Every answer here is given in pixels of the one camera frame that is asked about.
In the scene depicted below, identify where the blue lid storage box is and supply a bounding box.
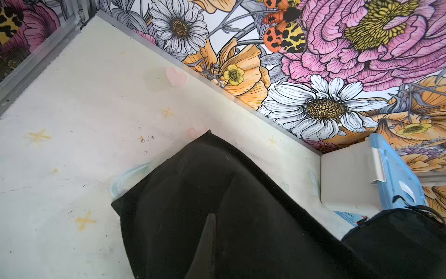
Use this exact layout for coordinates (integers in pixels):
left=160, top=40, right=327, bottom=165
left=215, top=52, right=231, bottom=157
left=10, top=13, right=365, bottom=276
left=320, top=133, right=427, bottom=226

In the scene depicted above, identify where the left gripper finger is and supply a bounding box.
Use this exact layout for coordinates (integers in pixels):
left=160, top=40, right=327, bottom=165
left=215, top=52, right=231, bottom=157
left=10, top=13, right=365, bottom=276
left=185, top=213, right=216, bottom=279

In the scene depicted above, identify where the black canvas bag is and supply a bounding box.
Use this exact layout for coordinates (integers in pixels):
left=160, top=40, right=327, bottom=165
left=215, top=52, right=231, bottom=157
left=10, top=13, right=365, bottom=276
left=112, top=132, right=376, bottom=279

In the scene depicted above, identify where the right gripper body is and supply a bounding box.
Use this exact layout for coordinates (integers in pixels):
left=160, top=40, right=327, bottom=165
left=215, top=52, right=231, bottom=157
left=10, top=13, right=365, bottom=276
left=341, top=205, right=446, bottom=279

